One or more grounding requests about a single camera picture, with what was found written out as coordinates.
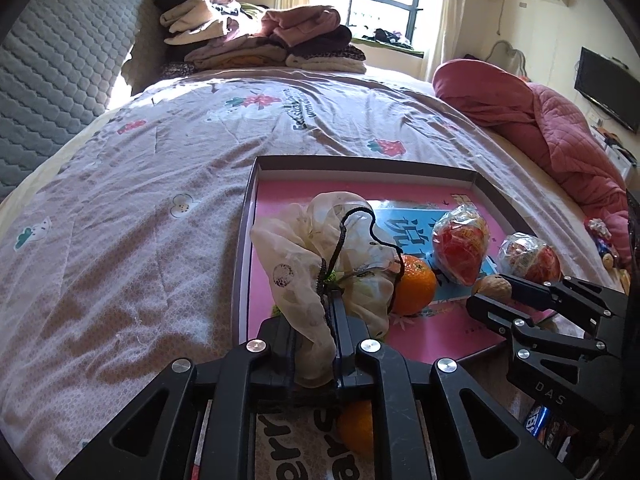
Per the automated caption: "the dark cloth heap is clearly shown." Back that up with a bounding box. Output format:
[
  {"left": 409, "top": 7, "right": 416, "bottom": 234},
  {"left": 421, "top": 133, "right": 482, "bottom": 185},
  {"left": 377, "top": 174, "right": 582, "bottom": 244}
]
[{"left": 374, "top": 27, "right": 417, "bottom": 50}]

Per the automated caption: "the strawberry printed bed sheet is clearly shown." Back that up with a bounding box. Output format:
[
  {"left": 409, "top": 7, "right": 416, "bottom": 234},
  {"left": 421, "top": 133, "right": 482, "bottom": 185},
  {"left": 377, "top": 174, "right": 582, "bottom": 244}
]
[{"left": 0, "top": 67, "right": 621, "bottom": 480}]

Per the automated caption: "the black flat television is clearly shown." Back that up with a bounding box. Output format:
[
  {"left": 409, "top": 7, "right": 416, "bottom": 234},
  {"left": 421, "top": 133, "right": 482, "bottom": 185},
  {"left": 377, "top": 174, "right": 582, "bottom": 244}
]
[{"left": 573, "top": 46, "right": 640, "bottom": 134}]

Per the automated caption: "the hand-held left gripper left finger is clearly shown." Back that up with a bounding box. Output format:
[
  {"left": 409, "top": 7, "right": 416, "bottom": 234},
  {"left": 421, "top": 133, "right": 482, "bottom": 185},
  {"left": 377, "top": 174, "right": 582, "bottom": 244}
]
[{"left": 55, "top": 317, "right": 301, "bottom": 480}]

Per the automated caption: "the small colourful toy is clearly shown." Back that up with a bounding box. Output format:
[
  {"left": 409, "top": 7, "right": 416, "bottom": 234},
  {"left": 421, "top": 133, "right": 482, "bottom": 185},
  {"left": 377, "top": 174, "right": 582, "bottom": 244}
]
[{"left": 584, "top": 217, "right": 632, "bottom": 282}]

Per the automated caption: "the white drawstring cloth bag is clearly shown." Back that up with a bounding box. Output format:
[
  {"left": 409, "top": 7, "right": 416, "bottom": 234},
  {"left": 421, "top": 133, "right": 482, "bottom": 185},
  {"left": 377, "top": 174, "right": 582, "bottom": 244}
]
[{"left": 249, "top": 190, "right": 407, "bottom": 389}]

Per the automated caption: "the shallow grey box pink inside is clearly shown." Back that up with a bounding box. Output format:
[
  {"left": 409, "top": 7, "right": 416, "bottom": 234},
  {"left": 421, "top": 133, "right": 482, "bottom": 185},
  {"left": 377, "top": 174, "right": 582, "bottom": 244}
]
[{"left": 232, "top": 155, "right": 557, "bottom": 367}]

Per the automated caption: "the plastic-wrapped red apple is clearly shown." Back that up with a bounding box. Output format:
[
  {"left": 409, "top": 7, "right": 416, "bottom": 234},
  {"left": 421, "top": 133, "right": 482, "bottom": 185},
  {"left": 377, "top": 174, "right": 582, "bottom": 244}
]
[
  {"left": 497, "top": 232, "right": 562, "bottom": 286},
  {"left": 432, "top": 204, "right": 491, "bottom": 287}
]

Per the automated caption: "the blue cookie packet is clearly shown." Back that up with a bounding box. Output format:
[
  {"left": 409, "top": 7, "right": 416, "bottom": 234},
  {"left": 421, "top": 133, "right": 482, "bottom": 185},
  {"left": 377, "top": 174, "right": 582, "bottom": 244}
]
[{"left": 522, "top": 402, "right": 582, "bottom": 457}]

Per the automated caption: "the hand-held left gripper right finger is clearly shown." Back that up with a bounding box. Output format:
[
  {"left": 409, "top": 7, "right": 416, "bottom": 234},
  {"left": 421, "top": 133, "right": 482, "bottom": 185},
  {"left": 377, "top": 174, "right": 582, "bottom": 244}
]
[{"left": 327, "top": 295, "right": 577, "bottom": 480}]

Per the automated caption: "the pink quilted blanket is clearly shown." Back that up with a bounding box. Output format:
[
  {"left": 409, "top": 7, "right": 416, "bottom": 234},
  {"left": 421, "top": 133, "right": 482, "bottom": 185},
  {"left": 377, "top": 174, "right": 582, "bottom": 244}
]
[{"left": 432, "top": 58, "right": 634, "bottom": 267}]

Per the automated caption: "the orange mandarin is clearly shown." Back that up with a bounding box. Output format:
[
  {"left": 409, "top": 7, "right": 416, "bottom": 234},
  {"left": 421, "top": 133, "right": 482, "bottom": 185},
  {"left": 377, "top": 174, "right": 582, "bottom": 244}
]
[
  {"left": 335, "top": 400, "right": 376, "bottom": 459},
  {"left": 390, "top": 255, "right": 439, "bottom": 317}
]

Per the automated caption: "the pile of folded clothes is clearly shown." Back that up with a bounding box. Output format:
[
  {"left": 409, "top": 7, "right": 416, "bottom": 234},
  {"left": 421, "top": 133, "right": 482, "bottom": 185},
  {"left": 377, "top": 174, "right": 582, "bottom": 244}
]
[{"left": 154, "top": 0, "right": 369, "bottom": 79}]

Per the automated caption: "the grey quilted headboard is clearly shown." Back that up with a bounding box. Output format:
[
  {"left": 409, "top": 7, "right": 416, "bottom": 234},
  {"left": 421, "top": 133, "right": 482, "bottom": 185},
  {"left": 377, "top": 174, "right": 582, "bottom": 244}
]
[{"left": 0, "top": 0, "right": 147, "bottom": 202}]

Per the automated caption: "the white low cabinet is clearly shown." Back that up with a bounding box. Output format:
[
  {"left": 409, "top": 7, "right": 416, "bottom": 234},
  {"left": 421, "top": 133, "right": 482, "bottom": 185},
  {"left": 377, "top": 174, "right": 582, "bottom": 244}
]
[{"left": 594, "top": 129, "right": 639, "bottom": 172}]

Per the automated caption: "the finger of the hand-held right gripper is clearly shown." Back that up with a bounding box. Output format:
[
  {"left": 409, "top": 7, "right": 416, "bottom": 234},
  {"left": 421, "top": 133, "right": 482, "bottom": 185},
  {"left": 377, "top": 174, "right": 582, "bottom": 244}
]
[
  {"left": 465, "top": 292, "right": 610, "bottom": 358},
  {"left": 499, "top": 272, "right": 629, "bottom": 322}
]

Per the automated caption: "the brown walnut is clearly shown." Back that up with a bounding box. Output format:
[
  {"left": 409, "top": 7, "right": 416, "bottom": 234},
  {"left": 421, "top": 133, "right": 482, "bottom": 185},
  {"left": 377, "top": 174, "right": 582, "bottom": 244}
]
[{"left": 472, "top": 272, "right": 514, "bottom": 306}]

